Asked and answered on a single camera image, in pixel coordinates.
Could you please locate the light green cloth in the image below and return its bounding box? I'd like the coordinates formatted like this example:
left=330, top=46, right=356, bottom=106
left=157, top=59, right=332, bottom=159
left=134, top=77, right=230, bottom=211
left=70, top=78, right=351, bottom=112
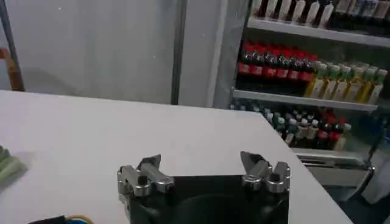
left=0, top=145, right=28, bottom=185

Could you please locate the shelf rack with bottles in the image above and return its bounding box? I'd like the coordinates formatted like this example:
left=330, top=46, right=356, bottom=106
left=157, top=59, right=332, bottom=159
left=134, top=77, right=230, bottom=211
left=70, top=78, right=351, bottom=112
left=230, top=0, right=390, bottom=167

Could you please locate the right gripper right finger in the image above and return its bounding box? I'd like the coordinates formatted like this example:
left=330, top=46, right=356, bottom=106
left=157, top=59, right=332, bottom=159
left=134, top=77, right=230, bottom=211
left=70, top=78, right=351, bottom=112
left=239, top=150, right=291, bottom=194

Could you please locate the metal tube frame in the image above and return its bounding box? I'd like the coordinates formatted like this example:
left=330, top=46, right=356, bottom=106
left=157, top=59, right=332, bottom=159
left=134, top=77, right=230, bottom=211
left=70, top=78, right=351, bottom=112
left=335, top=117, right=389, bottom=203

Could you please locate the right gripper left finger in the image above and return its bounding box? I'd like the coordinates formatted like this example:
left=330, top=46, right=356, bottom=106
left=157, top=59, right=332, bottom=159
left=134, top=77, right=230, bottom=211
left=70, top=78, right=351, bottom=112
left=117, top=153, right=176, bottom=197

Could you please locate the yellow cable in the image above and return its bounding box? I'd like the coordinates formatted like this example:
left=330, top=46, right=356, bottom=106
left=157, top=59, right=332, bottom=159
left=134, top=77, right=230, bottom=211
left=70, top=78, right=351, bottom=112
left=66, top=214, right=95, bottom=224

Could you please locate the dark fabric item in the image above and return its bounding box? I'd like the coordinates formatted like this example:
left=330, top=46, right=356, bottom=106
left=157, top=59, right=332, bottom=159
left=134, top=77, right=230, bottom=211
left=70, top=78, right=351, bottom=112
left=27, top=215, right=68, bottom=224

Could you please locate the dark metal pole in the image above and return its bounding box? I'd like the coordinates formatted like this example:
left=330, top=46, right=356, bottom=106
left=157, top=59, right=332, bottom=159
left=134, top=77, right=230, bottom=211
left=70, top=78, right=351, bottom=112
left=0, top=0, right=22, bottom=91

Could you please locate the brown wooden frame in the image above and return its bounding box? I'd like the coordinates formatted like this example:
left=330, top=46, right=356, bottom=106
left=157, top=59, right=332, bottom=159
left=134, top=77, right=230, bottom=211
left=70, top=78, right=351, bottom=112
left=0, top=47, right=26, bottom=92

